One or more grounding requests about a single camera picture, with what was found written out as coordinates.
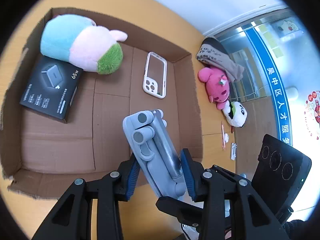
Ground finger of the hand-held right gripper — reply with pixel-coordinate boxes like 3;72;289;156
155;196;204;228

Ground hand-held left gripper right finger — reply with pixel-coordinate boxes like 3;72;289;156
180;149;290;240

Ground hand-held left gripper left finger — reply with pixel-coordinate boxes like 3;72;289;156
31;152;141;240

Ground grey folding phone stand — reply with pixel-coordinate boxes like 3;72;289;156
122;109;187;200

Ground torn cardboard box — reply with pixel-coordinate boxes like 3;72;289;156
0;7;203;200

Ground person's right forearm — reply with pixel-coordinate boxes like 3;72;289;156
282;219;310;240

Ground pink pen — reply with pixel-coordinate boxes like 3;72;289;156
220;121;226;151

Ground white panda plush toy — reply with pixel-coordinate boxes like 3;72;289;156
222;101;248;127

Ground red round window sticker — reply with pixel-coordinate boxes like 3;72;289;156
304;90;320;140

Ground white phone case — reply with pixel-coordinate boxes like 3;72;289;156
142;52;167;99

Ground black printed product box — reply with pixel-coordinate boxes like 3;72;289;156
19;55;84;124

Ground beige printed cloth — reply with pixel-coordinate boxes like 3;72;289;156
195;37;245;83

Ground yellow paper notes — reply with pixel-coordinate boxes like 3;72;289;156
257;24;285;57

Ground cartoon cat picture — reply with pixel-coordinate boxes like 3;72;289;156
277;17;304;34

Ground pink pig plush toy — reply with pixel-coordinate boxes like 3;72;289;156
40;14;128;75

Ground black cable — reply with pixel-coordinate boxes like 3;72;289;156
180;222;198;240

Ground blue wall sign band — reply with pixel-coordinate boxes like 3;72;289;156
245;27;293;147

